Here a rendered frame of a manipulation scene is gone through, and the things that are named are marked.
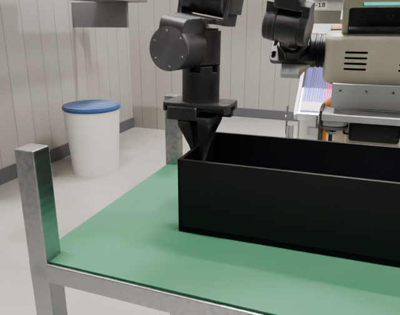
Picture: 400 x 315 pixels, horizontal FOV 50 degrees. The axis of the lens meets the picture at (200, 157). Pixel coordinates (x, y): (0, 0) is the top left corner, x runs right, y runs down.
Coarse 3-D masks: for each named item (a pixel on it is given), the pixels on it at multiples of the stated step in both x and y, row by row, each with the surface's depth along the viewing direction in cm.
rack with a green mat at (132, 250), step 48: (48, 192) 54; (144, 192) 78; (48, 240) 55; (96, 240) 61; (144, 240) 61; (192, 240) 61; (48, 288) 57; (96, 288) 53; (144, 288) 51; (192, 288) 50; (240, 288) 50; (288, 288) 50; (336, 288) 50; (384, 288) 50
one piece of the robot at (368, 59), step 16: (336, 32) 105; (320, 48) 107; (336, 48) 104; (352, 48) 103; (368, 48) 102; (384, 48) 101; (320, 64) 109; (336, 64) 106; (352, 64) 105; (368, 64) 103; (384, 64) 102; (336, 80) 107; (352, 80) 106; (368, 80) 105; (384, 80) 104; (384, 144) 110
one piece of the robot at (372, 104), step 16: (336, 96) 106; (352, 96) 105; (368, 96) 104; (384, 96) 102; (320, 112) 102; (336, 112) 102; (352, 112) 102; (368, 112) 102; (384, 112) 102; (320, 128) 103; (336, 128) 101; (352, 128) 108; (368, 128) 107; (384, 128) 106
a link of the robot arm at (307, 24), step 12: (276, 0) 95; (288, 0) 94; (300, 0) 94; (276, 12) 98; (312, 12) 97; (264, 24) 99; (300, 24) 96; (312, 24) 100; (264, 36) 101; (300, 36) 96
